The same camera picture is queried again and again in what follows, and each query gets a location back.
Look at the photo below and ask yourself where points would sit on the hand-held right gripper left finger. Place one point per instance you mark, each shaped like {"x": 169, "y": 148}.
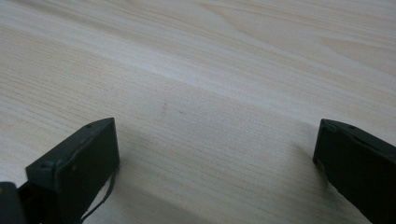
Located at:
{"x": 81, "y": 165}

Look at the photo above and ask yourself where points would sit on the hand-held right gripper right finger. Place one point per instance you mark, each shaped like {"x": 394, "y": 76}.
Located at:
{"x": 358, "y": 165}

